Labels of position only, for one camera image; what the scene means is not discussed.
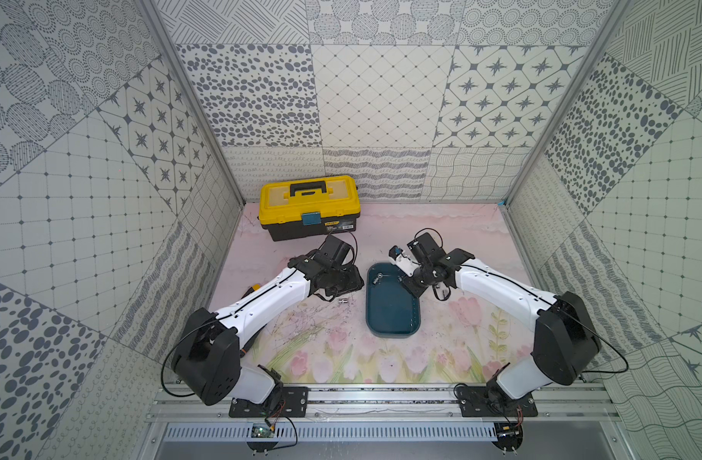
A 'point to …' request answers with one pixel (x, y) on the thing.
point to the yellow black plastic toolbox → (309, 208)
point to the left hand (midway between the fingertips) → (361, 279)
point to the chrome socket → (342, 301)
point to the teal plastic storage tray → (392, 307)
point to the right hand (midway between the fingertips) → (410, 285)
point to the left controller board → (261, 430)
